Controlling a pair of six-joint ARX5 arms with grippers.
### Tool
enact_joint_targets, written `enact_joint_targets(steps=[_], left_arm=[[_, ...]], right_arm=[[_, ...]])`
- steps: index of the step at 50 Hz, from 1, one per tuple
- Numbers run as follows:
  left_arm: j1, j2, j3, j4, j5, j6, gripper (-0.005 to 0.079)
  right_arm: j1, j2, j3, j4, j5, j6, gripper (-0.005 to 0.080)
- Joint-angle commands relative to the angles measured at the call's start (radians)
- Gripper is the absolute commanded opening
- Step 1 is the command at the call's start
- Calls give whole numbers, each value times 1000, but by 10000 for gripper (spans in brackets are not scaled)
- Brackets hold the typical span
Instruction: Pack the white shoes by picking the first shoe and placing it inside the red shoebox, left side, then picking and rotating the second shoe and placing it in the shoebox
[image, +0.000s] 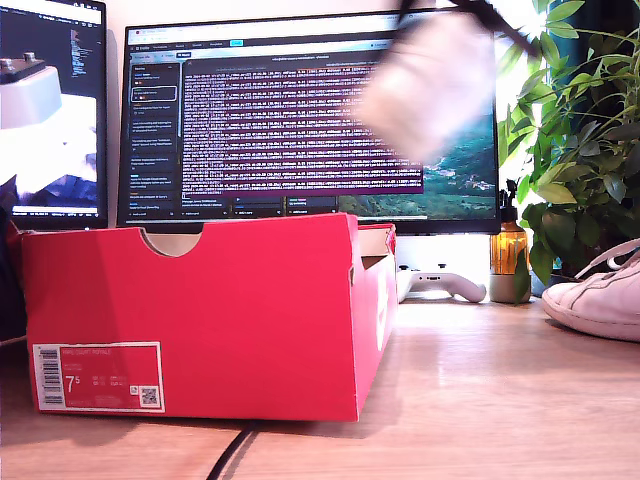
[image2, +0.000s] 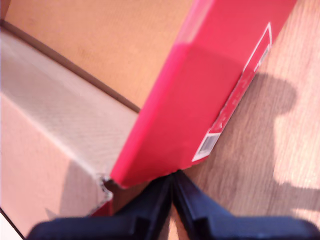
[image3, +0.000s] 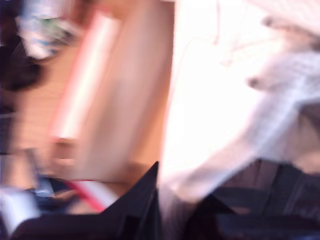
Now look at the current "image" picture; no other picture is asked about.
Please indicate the large black computer monitor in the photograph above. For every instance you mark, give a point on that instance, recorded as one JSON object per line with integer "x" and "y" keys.
{"x": 275, "y": 125}

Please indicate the small black computer monitor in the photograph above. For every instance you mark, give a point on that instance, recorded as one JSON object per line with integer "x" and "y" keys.
{"x": 55, "y": 165}

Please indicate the white leather sneaker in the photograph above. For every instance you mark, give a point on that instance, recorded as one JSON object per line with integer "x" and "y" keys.
{"x": 430, "y": 85}
{"x": 600, "y": 305}

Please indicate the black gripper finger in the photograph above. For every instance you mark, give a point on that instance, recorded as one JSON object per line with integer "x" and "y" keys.
{"x": 482, "y": 12}
{"x": 406, "y": 11}

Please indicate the amber pump bottle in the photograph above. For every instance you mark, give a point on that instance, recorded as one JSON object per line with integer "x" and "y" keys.
{"x": 509, "y": 250}

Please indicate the red shoebox lid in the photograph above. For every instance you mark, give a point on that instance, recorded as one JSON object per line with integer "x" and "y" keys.
{"x": 15, "y": 240}

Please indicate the dark teal curtain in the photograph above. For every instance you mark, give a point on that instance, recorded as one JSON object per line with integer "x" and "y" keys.
{"x": 610, "y": 15}

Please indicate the red cardboard shoebox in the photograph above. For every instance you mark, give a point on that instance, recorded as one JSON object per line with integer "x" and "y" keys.
{"x": 225, "y": 320}

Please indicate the green leafy houseplant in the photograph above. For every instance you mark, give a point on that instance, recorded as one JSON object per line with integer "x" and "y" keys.
{"x": 580, "y": 165}

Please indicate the white game controller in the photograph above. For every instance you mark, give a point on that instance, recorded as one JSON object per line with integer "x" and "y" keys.
{"x": 450, "y": 285}

